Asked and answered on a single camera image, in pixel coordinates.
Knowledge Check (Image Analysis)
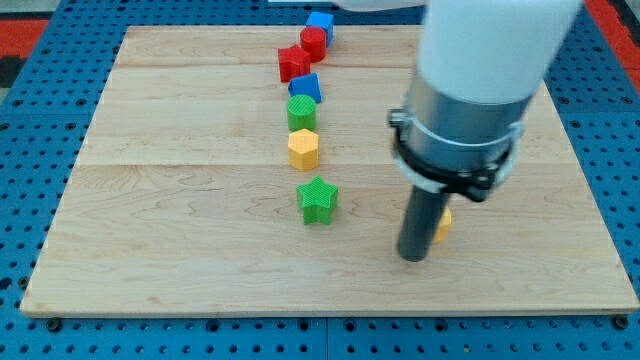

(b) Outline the red star block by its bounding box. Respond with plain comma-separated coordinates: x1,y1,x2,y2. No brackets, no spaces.
277,45,311,83

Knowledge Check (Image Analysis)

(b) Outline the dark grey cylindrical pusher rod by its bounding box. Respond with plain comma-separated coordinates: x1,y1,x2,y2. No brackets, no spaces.
396,187,450,262

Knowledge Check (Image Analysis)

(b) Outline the blue cube block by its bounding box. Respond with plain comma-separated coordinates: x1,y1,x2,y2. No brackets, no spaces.
306,11,334,47

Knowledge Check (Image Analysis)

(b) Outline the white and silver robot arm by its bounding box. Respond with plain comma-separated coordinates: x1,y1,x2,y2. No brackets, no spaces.
388,0,583,262

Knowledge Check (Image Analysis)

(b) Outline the green cylinder block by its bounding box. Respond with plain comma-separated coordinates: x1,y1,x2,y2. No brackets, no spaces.
286,95,316,132

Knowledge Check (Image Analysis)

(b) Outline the yellow hexagon block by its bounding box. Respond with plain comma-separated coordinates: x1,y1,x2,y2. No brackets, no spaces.
288,129,319,171

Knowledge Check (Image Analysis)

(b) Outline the yellow heart block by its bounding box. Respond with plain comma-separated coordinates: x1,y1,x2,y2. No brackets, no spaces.
433,207,453,243

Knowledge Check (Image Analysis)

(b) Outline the blue pentagon block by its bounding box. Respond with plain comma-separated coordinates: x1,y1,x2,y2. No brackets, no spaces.
288,73,323,104

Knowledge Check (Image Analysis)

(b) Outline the green star block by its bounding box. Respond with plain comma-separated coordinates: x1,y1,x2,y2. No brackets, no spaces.
296,176,339,225

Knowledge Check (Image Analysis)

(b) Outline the light wooden board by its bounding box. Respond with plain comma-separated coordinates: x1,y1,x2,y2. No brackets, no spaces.
21,26,639,318

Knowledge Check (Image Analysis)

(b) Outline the red cylinder block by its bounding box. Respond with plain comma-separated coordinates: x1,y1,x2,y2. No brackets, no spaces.
299,26,327,63

